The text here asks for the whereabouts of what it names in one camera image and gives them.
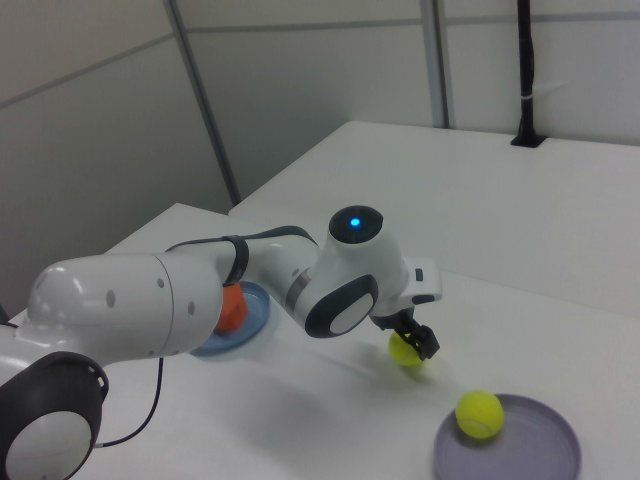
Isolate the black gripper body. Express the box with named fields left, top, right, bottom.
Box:
left=377, top=309, right=419, bottom=334

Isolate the yellow tennis ball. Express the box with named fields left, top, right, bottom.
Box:
left=388, top=331, right=434, bottom=369
left=454, top=389, right=505, bottom=440

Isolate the orange cube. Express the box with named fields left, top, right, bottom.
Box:
left=214, top=282, right=251, bottom=334

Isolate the blue plate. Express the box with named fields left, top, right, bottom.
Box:
left=189, top=280, right=273, bottom=358

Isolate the purple plate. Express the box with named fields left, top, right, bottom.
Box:
left=432, top=393, right=584, bottom=480

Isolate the black pole with clamp base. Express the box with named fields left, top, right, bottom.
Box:
left=509, top=0, right=545, bottom=148

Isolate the black cable strap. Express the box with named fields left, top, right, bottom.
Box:
left=221, top=234, right=251, bottom=289

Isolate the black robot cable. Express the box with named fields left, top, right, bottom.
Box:
left=97, top=225, right=321, bottom=448

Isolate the grey partition post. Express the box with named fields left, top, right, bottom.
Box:
left=163, top=0, right=243, bottom=207

